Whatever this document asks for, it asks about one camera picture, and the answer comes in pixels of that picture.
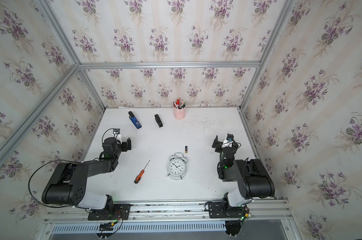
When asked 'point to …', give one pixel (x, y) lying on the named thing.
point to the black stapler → (158, 120)
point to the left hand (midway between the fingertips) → (122, 138)
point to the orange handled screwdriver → (138, 177)
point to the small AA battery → (186, 149)
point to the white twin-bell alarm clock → (177, 167)
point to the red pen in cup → (179, 101)
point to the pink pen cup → (179, 114)
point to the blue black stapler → (134, 120)
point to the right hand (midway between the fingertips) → (226, 138)
